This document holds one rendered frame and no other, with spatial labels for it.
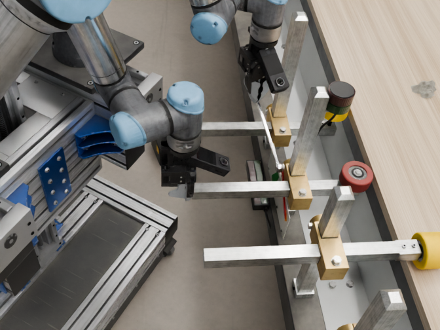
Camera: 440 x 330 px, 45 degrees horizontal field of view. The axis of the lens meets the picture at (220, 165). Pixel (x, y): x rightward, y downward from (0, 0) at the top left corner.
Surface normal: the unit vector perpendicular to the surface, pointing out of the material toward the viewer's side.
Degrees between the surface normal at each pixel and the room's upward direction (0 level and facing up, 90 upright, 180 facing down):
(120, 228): 0
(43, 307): 0
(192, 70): 0
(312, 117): 90
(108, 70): 91
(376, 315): 90
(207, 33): 90
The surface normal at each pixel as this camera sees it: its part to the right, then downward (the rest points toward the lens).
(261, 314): 0.08, -0.65
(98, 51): 0.43, 0.72
